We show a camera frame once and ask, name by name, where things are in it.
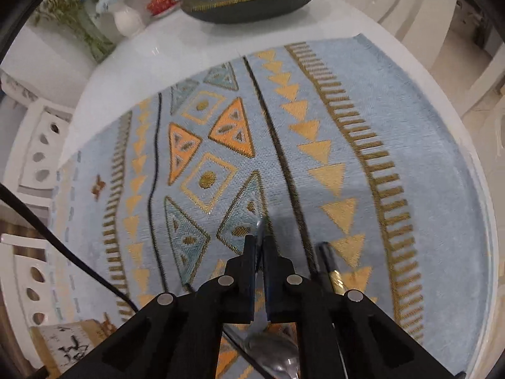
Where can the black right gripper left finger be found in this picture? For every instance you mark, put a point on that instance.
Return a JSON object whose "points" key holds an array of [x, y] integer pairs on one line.
{"points": [[231, 297]]}

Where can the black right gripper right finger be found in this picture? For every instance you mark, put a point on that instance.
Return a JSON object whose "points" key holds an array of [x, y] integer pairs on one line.
{"points": [[289, 297]]}

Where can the black gold-banded chopstick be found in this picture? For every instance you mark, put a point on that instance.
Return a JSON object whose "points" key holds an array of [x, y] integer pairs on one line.
{"points": [[330, 274]]}

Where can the steel spoon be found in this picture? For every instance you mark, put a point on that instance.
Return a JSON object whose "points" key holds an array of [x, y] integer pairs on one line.
{"points": [[274, 353]]}

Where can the blue patterned table mat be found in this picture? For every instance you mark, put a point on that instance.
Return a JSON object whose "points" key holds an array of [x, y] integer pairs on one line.
{"points": [[329, 141]]}

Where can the bamboo utensil holder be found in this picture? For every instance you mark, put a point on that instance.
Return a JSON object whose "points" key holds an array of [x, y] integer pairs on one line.
{"points": [[61, 346]]}

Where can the white chair near left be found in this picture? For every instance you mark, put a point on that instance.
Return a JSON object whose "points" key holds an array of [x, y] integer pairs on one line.
{"points": [[26, 290]]}

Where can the white chair far left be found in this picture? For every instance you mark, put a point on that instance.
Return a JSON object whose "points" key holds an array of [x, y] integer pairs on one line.
{"points": [[32, 164]]}

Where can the white ceramic flower vase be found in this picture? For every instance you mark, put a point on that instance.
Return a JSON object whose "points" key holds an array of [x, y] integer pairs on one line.
{"points": [[128, 21]]}

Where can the red lidded pot ornament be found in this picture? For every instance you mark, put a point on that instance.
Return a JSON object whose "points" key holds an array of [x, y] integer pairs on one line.
{"points": [[157, 7]]}

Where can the glass vase dried flowers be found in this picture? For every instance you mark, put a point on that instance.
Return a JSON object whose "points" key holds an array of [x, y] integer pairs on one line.
{"points": [[71, 16]]}

